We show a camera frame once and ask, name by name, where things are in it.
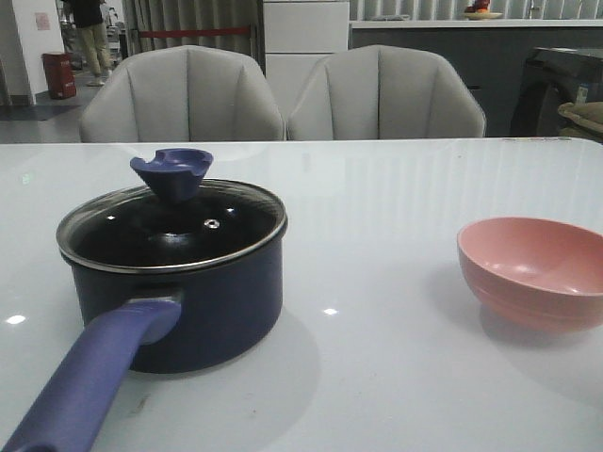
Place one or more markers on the white cabinet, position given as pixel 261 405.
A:
pixel 296 35

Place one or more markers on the grey counter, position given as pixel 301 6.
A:
pixel 488 55

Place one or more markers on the beige cushion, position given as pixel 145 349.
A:
pixel 582 120

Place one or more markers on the grey chair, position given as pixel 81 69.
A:
pixel 384 92
pixel 188 93

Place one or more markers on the pink bowl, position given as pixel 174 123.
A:
pixel 542 274

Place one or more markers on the dark blue saucepan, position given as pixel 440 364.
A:
pixel 160 324

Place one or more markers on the red bin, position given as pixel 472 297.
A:
pixel 59 75

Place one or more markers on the fruit plate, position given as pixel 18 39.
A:
pixel 480 10

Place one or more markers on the glass lid blue knob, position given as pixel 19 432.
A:
pixel 177 220

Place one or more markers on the left grey chair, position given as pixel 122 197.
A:
pixel 188 93

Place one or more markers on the dark appliance right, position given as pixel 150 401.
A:
pixel 552 77

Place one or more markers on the right grey chair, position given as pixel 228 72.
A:
pixel 384 92

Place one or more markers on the person in beige trousers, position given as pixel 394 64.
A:
pixel 91 30

